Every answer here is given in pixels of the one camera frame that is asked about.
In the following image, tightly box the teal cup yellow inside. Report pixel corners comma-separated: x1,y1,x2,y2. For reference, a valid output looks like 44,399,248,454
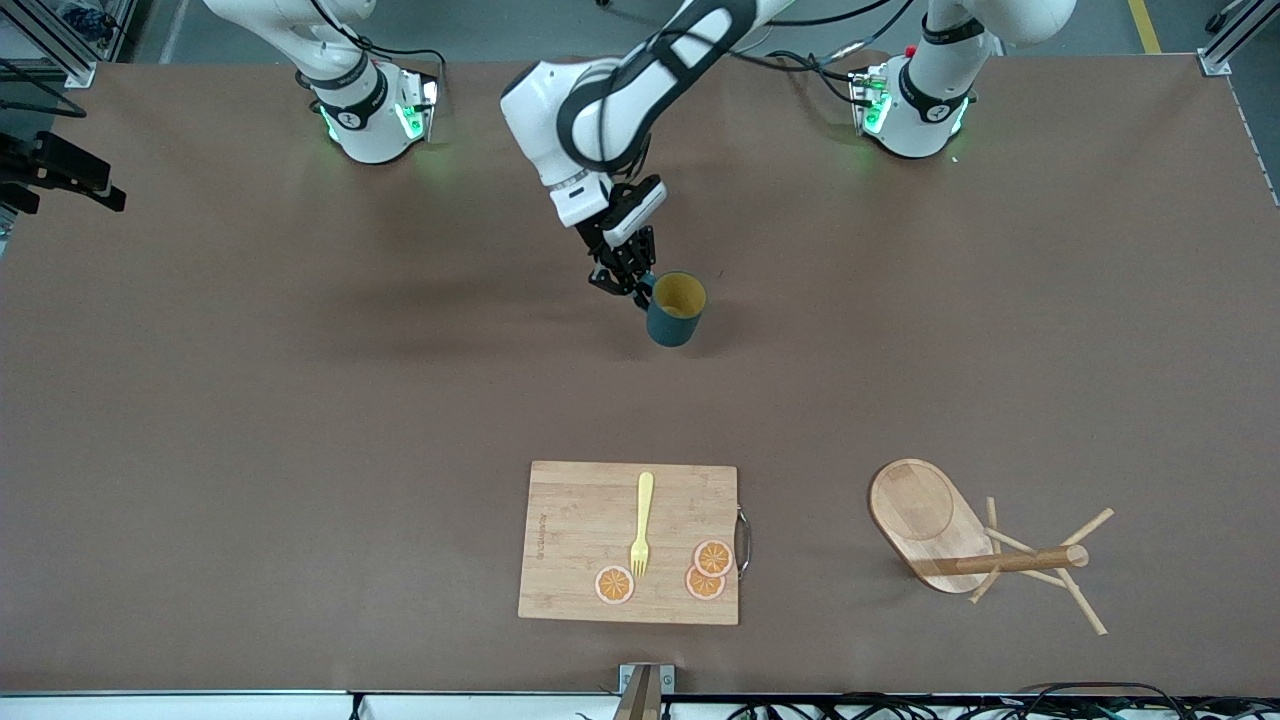
640,270,708,349

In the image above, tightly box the wooden mug tree rack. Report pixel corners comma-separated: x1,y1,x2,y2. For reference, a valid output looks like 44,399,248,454
868,458,1115,637

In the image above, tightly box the yellow plastic fork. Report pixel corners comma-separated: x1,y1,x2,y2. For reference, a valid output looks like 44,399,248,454
629,471,656,579

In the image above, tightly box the wooden cutting board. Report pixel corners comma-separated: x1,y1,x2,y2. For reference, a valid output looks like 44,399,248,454
518,460,753,627

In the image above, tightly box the black left arm base cable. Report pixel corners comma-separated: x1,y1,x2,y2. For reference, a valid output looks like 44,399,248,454
765,50,866,101

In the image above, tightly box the black arm base cable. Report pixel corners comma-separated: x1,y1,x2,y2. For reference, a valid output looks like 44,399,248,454
765,50,866,101
310,0,448,71

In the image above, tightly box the black right arm base cable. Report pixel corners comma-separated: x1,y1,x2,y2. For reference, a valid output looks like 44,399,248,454
310,0,448,71

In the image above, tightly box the metal table edge bracket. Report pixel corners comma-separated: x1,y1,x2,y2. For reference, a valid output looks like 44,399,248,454
617,662,677,720

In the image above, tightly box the black cable tangle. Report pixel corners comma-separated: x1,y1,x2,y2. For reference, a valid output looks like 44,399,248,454
730,695,1006,720

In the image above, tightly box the black cable loop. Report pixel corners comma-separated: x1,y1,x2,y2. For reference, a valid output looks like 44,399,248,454
1010,681,1196,720

